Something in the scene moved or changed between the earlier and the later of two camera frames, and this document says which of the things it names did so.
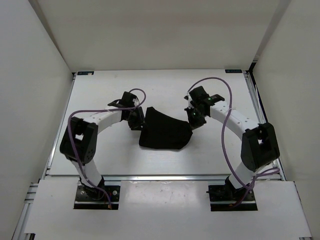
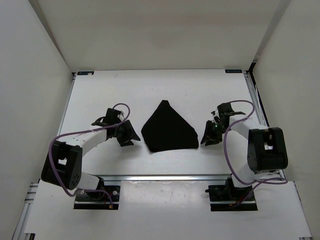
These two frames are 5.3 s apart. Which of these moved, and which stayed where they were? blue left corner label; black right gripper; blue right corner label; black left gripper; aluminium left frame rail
Moved: black left gripper; black right gripper
Stayed: blue left corner label; blue right corner label; aluminium left frame rail
